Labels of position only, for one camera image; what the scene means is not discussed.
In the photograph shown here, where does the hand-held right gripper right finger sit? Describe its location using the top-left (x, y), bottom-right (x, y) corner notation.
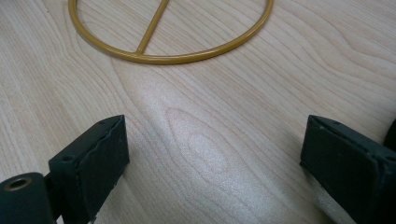
top-left (299, 114), bottom-right (396, 224)

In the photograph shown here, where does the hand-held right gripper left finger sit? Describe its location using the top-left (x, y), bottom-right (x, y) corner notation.
top-left (48, 114), bottom-right (131, 224)

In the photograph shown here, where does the yellow metal wire ring stand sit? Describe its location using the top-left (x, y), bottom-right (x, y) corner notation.
top-left (67, 0), bottom-right (276, 65)

